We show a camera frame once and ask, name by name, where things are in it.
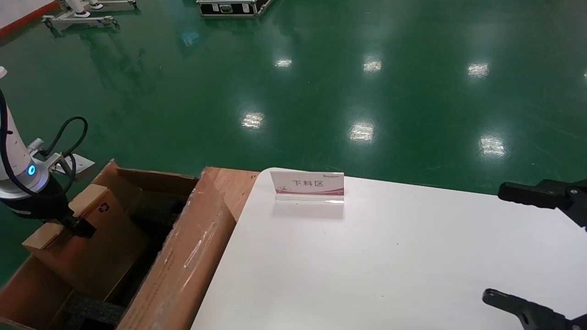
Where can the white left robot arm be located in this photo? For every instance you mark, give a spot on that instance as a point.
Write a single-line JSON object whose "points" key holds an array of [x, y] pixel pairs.
{"points": [[16, 156]]}

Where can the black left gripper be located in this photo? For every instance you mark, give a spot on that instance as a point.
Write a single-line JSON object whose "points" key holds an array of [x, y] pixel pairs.
{"points": [[48, 208]]}

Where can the black aluminium flight case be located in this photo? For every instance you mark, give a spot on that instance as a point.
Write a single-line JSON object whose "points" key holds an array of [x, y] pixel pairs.
{"points": [[229, 8]]}

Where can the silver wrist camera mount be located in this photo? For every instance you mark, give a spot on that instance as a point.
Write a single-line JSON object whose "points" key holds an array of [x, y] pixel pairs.
{"points": [[80, 162]]}

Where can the white wheeled stand base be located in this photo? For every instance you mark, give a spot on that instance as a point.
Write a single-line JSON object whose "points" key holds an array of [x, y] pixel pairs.
{"points": [[114, 4], [82, 20]]}

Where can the small cardboard box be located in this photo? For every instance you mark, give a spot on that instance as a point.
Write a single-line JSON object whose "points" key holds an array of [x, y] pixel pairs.
{"points": [[105, 247]]}

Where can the acrylic sign with red stripe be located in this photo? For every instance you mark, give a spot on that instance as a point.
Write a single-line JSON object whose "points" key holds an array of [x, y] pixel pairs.
{"points": [[309, 185]]}

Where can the large open cardboard box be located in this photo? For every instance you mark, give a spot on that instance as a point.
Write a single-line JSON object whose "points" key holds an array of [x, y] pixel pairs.
{"points": [[192, 266]]}

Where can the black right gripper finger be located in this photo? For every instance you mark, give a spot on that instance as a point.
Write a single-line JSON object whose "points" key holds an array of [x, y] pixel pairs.
{"points": [[527, 192], [532, 316]]}

